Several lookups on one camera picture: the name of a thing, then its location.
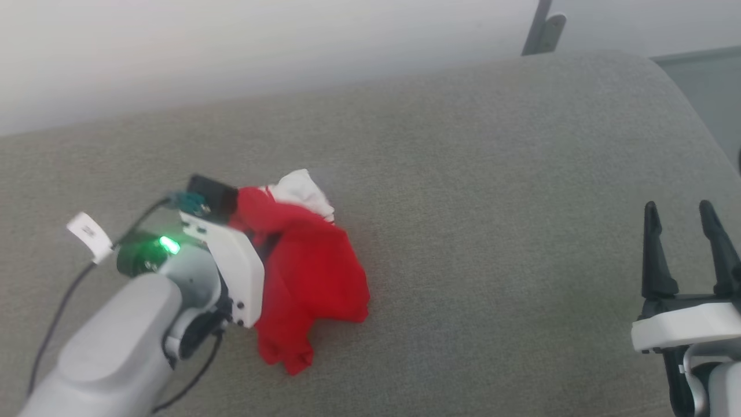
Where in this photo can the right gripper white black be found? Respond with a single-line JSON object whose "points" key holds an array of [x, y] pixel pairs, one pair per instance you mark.
{"points": [[689, 327]]}

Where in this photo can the grey fabric sofa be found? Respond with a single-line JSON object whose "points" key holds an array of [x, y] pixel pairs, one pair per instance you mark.
{"points": [[474, 202]]}

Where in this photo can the red basketball jersey garment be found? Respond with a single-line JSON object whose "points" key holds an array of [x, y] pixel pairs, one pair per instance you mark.
{"points": [[312, 278]]}

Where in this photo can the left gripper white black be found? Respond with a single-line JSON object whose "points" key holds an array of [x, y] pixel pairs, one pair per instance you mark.
{"points": [[240, 272]]}

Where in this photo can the grey metal pole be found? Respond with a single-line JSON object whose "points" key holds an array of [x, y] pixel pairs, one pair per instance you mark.
{"points": [[538, 29]]}

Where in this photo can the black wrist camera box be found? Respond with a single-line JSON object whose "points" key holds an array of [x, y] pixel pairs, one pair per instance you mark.
{"points": [[213, 196]]}

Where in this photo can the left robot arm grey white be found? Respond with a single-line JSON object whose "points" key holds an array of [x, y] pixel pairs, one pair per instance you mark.
{"points": [[110, 341]]}

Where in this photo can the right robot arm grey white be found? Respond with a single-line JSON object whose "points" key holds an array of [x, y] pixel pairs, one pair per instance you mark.
{"points": [[726, 388]]}

